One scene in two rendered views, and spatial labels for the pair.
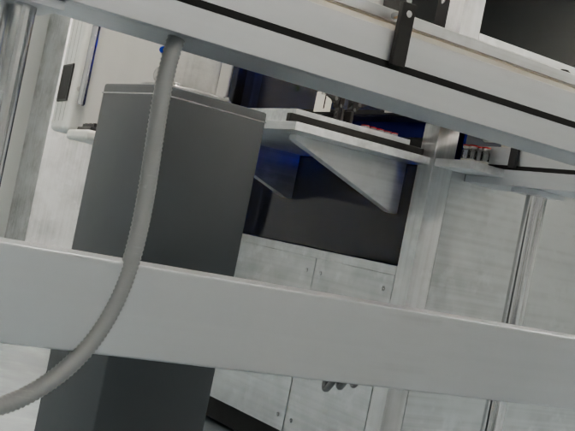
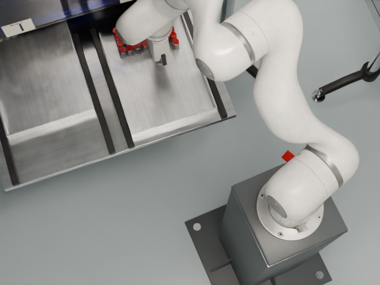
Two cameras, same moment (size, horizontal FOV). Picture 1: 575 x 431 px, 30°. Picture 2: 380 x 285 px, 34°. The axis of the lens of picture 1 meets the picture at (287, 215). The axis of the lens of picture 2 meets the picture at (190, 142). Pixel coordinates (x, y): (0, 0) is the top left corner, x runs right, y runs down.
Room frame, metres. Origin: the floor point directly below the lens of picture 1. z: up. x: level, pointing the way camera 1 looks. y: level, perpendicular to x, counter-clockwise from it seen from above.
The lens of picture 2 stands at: (2.41, 0.68, 2.60)
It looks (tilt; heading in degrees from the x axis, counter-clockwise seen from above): 72 degrees down; 282
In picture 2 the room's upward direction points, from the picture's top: 1 degrees clockwise
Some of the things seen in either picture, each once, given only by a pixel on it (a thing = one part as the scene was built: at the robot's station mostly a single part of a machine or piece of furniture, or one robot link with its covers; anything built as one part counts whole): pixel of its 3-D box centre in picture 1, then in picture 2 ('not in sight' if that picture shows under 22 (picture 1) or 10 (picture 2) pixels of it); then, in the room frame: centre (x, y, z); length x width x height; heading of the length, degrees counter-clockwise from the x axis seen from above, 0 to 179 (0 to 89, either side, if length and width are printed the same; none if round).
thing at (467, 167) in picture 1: (473, 168); not in sight; (2.59, -0.42, 0.87); 0.14 x 0.13 x 0.02; 122
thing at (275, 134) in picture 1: (299, 143); (99, 80); (2.84, 0.01, 0.87); 0.70 x 0.48 x 0.02; 32
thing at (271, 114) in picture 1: (324, 130); (156, 72); (2.67, -0.05, 0.90); 0.34 x 0.26 x 0.04; 122
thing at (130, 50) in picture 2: not in sight; (148, 45); (2.72, -0.12, 0.90); 0.18 x 0.02 x 0.05; 32
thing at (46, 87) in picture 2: not in sight; (36, 73); (3.02, 0.04, 0.90); 0.34 x 0.26 x 0.04; 122
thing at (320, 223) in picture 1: (218, 188); not in sight; (3.51, 0.24, 0.73); 1.98 x 0.01 x 0.25; 32
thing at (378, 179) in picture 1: (345, 175); not in sight; (2.62, -0.12, 0.80); 0.34 x 0.03 x 0.13; 122
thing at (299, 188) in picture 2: not in sight; (299, 189); (2.23, 0.28, 1.16); 0.19 x 0.12 x 0.24; 54
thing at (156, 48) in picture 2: not in sight; (157, 36); (2.67, -0.09, 1.05); 0.10 x 0.07 x 0.11; 121
